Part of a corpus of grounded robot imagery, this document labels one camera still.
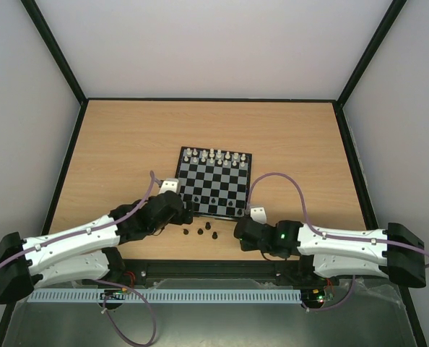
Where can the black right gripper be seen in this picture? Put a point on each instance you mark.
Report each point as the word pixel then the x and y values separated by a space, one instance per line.
pixel 242 233

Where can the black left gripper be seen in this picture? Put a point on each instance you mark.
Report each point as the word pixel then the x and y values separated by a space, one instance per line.
pixel 180 217

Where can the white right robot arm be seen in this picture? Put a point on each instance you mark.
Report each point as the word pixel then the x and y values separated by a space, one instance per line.
pixel 394 252

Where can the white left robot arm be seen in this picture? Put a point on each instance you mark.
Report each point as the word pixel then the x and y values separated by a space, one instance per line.
pixel 88 251

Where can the black and silver chessboard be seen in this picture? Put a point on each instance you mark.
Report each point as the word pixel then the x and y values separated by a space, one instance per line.
pixel 210 180

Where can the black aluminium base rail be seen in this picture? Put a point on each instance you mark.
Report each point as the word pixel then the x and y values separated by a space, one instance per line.
pixel 214 269

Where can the light blue slotted cable duct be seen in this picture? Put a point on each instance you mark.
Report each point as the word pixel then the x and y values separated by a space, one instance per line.
pixel 164 296

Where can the black cage frame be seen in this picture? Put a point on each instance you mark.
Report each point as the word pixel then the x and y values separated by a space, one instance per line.
pixel 382 30

